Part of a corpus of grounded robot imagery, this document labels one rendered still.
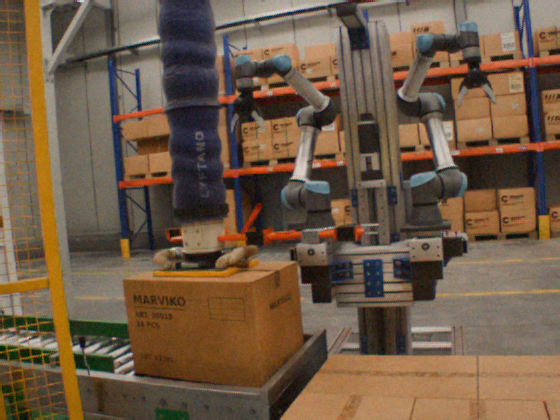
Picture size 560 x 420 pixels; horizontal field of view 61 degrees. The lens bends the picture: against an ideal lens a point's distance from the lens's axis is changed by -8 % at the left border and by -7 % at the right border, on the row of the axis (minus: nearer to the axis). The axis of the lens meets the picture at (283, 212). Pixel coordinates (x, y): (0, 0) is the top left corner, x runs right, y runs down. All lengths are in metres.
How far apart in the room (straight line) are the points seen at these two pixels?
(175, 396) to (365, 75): 1.68
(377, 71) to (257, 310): 1.32
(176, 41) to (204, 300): 0.99
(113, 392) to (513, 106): 8.01
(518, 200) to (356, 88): 6.73
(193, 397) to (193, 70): 1.21
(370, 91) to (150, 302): 1.41
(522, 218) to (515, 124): 1.58
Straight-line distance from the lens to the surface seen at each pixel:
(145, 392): 1.98
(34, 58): 2.03
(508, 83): 9.09
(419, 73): 2.31
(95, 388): 2.13
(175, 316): 1.98
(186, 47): 2.02
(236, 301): 1.81
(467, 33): 2.20
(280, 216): 10.75
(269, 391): 1.73
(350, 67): 2.55
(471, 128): 8.95
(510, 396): 1.77
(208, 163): 1.98
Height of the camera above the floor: 1.28
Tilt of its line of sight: 3 degrees down
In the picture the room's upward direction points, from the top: 5 degrees counter-clockwise
